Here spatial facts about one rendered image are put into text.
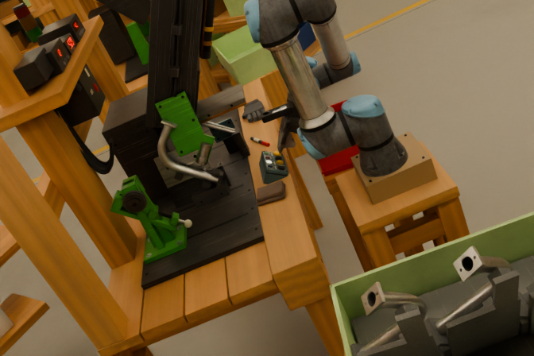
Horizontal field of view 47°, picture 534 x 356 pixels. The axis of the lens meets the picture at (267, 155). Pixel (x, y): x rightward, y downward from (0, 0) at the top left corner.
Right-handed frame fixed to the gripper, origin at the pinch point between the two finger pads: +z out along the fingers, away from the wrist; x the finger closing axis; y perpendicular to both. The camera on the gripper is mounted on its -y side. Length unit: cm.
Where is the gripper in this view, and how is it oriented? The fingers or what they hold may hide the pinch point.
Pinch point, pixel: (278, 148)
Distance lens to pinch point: 226.2
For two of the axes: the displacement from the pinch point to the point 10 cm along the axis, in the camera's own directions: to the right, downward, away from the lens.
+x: -1.2, -4.4, 8.9
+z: -2.2, 8.8, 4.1
